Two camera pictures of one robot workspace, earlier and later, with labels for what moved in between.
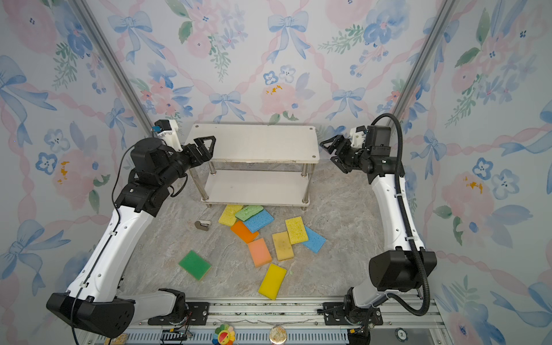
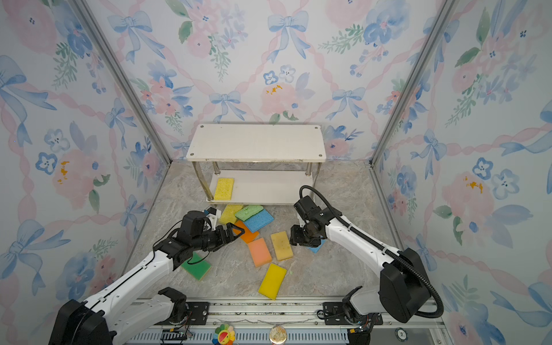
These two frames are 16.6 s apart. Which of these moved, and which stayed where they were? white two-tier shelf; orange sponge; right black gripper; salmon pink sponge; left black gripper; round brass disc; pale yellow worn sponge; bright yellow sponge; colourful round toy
Moved: left black gripper; bright yellow sponge; right black gripper
Stayed: pale yellow worn sponge; orange sponge; colourful round toy; round brass disc; salmon pink sponge; white two-tier shelf
